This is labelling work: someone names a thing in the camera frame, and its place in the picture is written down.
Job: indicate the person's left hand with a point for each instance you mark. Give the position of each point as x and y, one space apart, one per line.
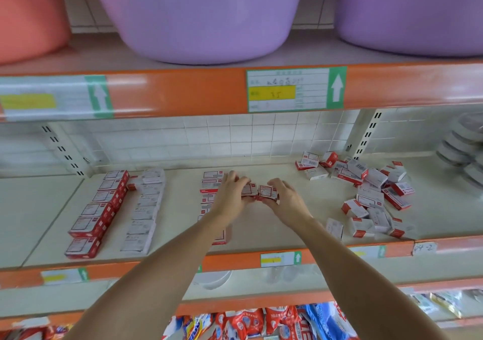
230 200

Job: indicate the person's right hand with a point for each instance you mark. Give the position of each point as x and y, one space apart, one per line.
290 205

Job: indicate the pile of red white boxes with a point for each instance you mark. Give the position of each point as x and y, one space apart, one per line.
370 196

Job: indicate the white shelf with orange edges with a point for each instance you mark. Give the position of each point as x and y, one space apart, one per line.
38 215

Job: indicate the person's left forearm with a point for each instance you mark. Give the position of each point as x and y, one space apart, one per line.
143 283

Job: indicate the person's right forearm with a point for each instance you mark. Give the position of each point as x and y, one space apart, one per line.
362 283

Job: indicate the white perforated shelf upright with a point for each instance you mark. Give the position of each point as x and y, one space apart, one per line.
367 133
64 149

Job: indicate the cluster of clear glasses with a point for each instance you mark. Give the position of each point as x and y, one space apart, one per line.
290 273

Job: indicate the large label with green arrow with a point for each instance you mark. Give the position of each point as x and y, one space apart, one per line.
57 98
296 89

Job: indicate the pile of small colourful packets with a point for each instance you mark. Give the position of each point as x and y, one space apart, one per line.
241 325

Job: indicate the white handwritten label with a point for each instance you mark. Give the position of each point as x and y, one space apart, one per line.
424 248

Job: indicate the stacks of wrapped containers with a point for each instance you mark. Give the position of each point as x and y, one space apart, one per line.
462 155

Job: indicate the purple plastic basin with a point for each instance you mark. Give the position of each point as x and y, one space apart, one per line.
411 11
196 15

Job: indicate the orange plastic basin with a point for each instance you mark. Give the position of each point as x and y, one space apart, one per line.
30 15

